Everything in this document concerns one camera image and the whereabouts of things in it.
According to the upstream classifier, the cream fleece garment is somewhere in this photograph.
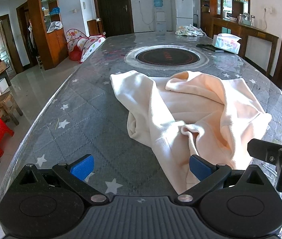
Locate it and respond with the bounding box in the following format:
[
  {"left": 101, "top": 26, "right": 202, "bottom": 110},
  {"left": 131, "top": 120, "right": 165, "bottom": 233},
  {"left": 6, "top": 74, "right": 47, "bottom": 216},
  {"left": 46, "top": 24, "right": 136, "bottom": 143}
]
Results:
[{"left": 110, "top": 70, "right": 272, "bottom": 193}]

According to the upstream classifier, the wooden sideboard table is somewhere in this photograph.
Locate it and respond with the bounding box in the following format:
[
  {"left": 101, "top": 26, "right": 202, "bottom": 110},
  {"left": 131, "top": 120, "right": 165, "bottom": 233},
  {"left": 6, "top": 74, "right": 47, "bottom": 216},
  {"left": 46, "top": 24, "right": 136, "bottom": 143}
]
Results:
[{"left": 210, "top": 17, "right": 278, "bottom": 77}]

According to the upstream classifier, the small wooden stool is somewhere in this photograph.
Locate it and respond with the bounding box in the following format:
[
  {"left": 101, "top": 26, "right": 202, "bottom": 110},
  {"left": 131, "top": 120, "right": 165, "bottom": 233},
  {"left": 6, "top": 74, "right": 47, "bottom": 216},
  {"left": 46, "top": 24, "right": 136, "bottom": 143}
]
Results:
[{"left": 0, "top": 91, "right": 24, "bottom": 126}]

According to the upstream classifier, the tissue pack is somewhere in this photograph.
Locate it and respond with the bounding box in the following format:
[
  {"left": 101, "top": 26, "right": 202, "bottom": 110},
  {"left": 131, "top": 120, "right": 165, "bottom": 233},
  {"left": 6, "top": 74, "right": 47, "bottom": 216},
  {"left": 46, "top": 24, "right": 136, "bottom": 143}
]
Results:
[{"left": 212, "top": 33, "right": 241, "bottom": 55}]

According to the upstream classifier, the round black induction cooktop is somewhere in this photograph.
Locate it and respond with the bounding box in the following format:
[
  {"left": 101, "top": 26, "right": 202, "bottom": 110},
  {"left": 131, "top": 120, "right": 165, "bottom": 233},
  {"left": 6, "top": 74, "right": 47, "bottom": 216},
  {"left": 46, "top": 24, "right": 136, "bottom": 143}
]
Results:
[{"left": 124, "top": 45, "right": 209, "bottom": 70}]

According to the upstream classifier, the polka dot play tent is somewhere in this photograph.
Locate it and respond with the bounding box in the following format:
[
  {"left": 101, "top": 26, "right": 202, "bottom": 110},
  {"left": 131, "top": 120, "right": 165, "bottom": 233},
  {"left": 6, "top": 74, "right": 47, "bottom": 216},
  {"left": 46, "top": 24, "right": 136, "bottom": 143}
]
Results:
[{"left": 66, "top": 29, "right": 106, "bottom": 63}]

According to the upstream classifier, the crumpled floral cloth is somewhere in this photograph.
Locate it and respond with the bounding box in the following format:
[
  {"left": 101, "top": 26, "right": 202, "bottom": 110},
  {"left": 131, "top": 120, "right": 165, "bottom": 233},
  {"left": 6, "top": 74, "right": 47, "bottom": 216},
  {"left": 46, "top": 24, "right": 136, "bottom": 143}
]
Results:
[{"left": 175, "top": 24, "right": 206, "bottom": 37}]

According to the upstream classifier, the wooden display cabinet right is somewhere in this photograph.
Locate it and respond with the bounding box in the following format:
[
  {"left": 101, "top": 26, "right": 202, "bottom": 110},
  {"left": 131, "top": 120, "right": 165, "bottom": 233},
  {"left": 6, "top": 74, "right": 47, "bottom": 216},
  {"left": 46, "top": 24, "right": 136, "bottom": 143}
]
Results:
[{"left": 200, "top": 0, "right": 250, "bottom": 37}]

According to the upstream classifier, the water dispenser with bottle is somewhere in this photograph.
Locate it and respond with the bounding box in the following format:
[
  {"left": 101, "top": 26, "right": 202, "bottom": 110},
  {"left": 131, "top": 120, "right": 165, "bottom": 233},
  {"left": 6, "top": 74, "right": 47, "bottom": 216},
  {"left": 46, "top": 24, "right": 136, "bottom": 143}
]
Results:
[{"left": 153, "top": 0, "right": 166, "bottom": 32}]

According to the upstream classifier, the white refrigerator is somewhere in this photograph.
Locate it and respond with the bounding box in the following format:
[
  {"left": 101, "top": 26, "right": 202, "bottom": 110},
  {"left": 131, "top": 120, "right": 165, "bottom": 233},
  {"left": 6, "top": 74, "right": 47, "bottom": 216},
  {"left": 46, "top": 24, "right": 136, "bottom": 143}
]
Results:
[{"left": 171, "top": 0, "right": 193, "bottom": 31}]

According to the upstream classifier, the dark wooden door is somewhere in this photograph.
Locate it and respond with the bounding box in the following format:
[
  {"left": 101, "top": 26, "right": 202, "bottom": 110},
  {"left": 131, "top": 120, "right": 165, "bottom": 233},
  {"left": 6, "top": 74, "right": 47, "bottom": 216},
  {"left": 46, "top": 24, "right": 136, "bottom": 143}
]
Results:
[{"left": 94, "top": 0, "right": 134, "bottom": 37}]

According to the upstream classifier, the wooden shelf cabinet left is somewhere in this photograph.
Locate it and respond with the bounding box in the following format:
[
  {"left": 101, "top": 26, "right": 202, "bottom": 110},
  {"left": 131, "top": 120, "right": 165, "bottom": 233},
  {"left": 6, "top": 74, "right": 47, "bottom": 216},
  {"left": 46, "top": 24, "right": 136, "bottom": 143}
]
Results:
[{"left": 27, "top": 0, "right": 68, "bottom": 70}]

